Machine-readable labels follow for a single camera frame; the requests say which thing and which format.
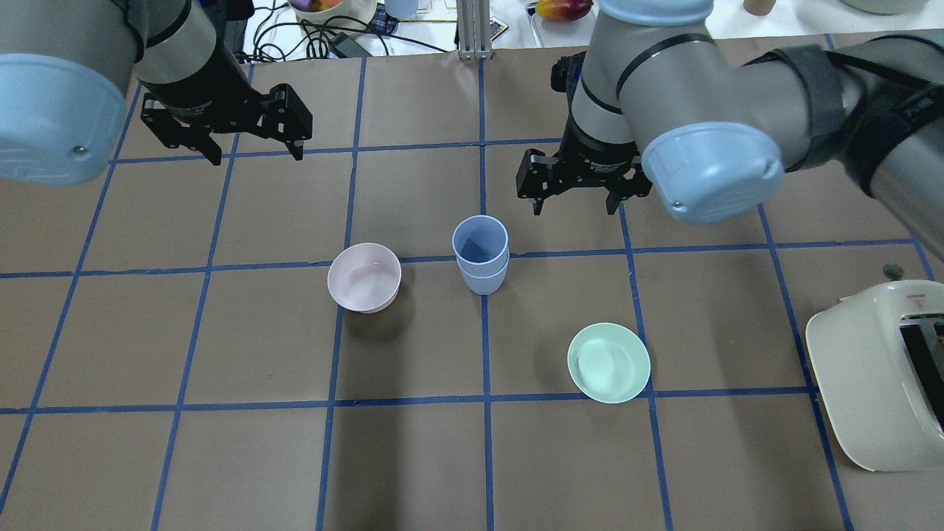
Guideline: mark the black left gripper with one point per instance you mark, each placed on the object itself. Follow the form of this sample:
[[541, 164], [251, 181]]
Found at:
[[208, 90]]

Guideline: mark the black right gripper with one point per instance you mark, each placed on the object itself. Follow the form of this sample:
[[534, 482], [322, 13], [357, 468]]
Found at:
[[596, 156]]

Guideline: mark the blue cup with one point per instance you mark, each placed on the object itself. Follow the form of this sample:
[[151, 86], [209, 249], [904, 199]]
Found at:
[[484, 285], [481, 245]]

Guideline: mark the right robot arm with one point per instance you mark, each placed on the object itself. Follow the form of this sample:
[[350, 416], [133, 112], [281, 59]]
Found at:
[[654, 105]]

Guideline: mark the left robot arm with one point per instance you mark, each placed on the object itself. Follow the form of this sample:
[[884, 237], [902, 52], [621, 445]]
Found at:
[[66, 65]]

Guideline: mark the red apple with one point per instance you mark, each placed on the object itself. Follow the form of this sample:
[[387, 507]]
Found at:
[[563, 10]]

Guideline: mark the mint green bowl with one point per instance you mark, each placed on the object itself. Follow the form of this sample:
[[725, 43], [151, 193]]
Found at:
[[609, 363]]

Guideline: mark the pink bowl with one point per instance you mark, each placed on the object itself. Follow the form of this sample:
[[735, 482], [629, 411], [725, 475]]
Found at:
[[364, 278]]

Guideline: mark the cream white toaster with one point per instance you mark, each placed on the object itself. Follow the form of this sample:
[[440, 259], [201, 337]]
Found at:
[[877, 359]]

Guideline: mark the aluminium frame post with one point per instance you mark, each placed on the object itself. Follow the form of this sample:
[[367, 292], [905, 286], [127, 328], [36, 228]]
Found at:
[[474, 30]]

